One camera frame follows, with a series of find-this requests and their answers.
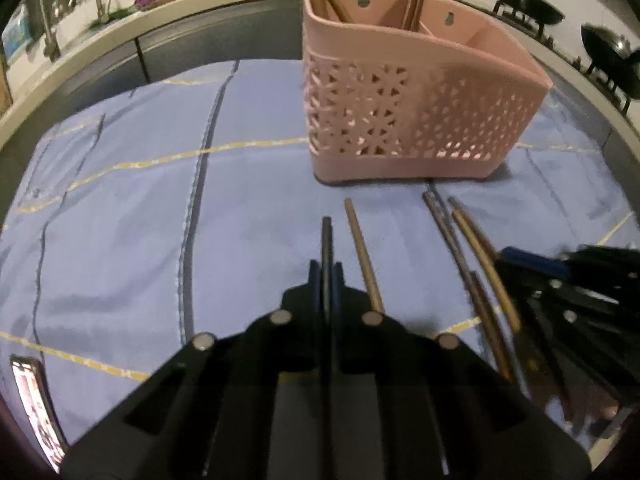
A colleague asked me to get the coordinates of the tan chopstick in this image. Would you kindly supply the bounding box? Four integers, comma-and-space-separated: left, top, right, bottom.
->
451, 209, 524, 336

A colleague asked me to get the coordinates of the light brown chopstick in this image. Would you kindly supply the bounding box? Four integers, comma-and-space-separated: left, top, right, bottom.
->
344, 198, 385, 314

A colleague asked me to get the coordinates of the dark chopstick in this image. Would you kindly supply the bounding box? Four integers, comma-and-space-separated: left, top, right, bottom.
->
321, 217, 333, 322
448, 197, 498, 263

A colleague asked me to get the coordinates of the person's right hand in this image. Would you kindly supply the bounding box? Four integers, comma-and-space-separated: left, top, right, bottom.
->
572, 384, 639, 439

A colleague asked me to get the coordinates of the dark chopstick on cloth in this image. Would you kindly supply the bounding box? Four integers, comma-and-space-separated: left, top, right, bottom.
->
448, 197, 498, 263

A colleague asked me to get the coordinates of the blue checked tablecloth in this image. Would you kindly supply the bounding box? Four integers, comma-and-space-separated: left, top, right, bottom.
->
0, 58, 640, 470

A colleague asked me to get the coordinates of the smartphone with lit screen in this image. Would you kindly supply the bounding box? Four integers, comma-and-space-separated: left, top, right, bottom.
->
10, 354, 68, 474

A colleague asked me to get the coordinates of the black lidded wok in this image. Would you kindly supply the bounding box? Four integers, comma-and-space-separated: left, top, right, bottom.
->
580, 24, 639, 102

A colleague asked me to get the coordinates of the pink perforated utensil basket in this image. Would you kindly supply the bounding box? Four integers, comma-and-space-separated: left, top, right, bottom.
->
303, 0, 552, 183

